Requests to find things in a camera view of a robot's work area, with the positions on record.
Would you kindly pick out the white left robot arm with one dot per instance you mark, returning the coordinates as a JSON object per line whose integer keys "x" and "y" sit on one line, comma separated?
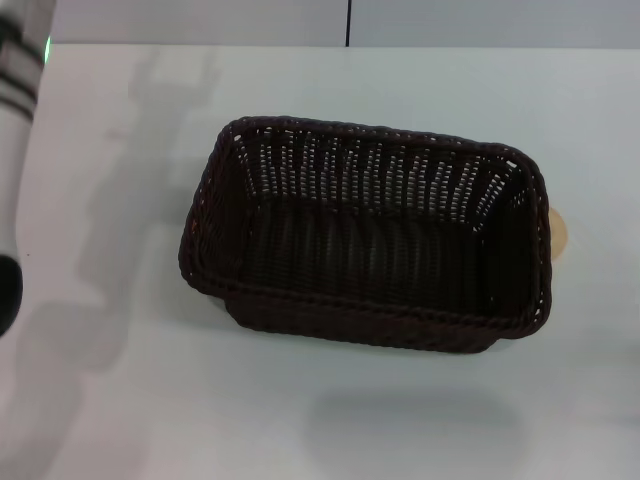
{"x": 15, "y": 150}

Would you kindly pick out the round beige bread bun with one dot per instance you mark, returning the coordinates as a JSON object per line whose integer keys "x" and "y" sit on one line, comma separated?
{"x": 558, "y": 235}

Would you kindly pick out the black woven rectangular basket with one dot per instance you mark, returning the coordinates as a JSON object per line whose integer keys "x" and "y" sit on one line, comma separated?
{"x": 370, "y": 260}

